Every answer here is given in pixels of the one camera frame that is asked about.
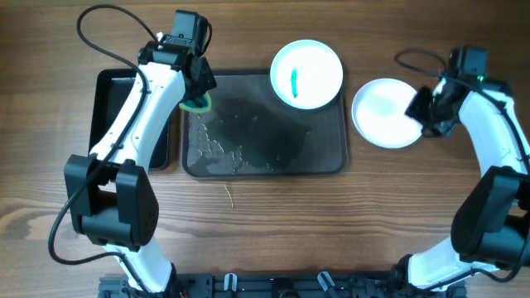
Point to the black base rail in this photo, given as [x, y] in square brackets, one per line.
[324, 284]

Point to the white plate top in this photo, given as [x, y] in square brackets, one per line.
[306, 74]

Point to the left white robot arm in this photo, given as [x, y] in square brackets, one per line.
[111, 200]

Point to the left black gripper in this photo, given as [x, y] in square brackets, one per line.
[205, 79]

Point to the white plate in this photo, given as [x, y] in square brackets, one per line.
[306, 74]
[389, 135]
[382, 101]

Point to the grey serving tray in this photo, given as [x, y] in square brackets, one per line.
[249, 133]

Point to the black water tray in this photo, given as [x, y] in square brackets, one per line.
[112, 89]

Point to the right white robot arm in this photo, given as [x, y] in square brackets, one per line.
[485, 238]

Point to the white plate bottom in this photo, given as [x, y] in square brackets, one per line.
[389, 135]

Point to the green yellow sponge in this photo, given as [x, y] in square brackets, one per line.
[201, 104]

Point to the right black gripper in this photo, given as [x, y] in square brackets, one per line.
[412, 110]

